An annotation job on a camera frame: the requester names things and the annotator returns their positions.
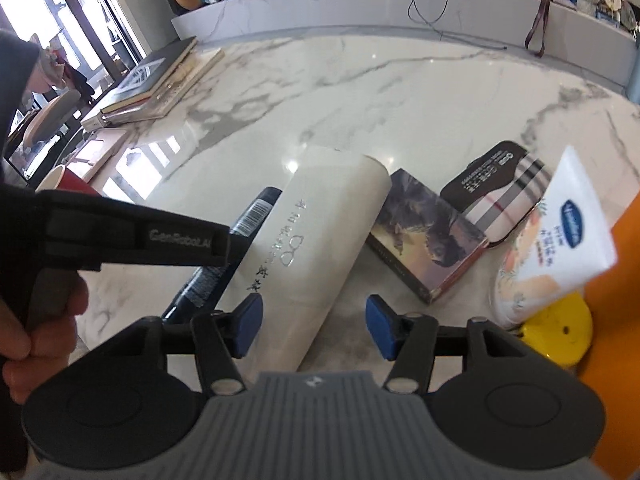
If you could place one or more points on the red paper cup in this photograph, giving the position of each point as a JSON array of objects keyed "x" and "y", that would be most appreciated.
[{"x": 70, "y": 180}]

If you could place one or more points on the person's left hand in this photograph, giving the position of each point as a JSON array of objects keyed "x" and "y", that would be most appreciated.
[{"x": 30, "y": 360}]

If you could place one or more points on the dark hardcover book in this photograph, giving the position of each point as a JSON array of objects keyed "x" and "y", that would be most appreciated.
[{"x": 150, "y": 75}]

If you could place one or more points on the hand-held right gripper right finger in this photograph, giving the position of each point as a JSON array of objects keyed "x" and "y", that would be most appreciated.
[{"x": 382, "y": 329}]

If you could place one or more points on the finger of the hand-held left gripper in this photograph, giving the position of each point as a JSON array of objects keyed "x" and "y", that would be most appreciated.
[{"x": 237, "y": 247}]

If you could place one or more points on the yellow tape measure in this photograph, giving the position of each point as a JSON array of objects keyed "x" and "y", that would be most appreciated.
[{"x": 560, "y": 332}]

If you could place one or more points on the pink notebook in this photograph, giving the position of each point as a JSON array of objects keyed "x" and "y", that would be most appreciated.
[{"x": 97, "y": 152}]

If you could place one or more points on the white cylinder tube box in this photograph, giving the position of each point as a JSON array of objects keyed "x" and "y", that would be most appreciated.
[{"x": 312, "y": 240}]

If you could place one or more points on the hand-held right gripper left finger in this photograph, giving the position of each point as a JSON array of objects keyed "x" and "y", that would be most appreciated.
[{"x": 248, "y": 324}]

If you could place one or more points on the printed picture box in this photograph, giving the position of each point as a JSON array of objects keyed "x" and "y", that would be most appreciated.
[{"x": 425, "y": 240}]

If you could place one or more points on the plaid glasses case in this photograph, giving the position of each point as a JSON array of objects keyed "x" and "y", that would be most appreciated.
[{"x": 495, "y": 192}]

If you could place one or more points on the white marble TV console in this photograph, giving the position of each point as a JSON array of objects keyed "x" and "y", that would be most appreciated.
[{"x": 350, "y": 7}]

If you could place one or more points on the white hand cream tube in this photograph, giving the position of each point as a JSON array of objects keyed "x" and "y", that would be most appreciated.
[{"x": 550, "y": 245}]

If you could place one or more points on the black cosmetic tube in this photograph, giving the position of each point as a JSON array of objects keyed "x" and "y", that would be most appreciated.
[{"x": 256, "y": 210}]

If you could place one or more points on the orange cardboard box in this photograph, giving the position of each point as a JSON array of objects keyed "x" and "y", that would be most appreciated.
[{"x": 620, "y": 335}]

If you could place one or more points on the stack of books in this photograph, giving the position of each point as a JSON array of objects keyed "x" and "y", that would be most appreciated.
[{"x": 190, "y": 82}]

